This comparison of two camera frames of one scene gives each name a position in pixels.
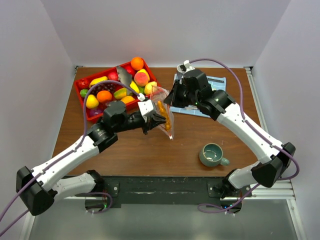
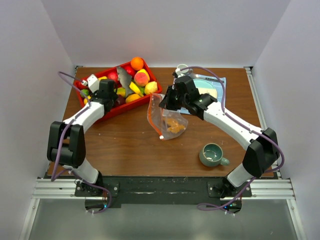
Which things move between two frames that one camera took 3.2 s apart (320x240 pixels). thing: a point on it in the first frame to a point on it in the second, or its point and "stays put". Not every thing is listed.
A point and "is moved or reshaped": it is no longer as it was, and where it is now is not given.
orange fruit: x=137 y=63 stays put
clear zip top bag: x=163 y=106 is moved or reshaped
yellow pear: x=150 y=88 stays put
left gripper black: x=153 y=120 to x=114 y=96
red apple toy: x=129 y=69 stays put
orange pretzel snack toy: x=164 y=113 to x=175 y=127
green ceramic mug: x=211 y=155 stays put
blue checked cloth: x=218 y=83 stays put
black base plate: x=167 y=190 stays put
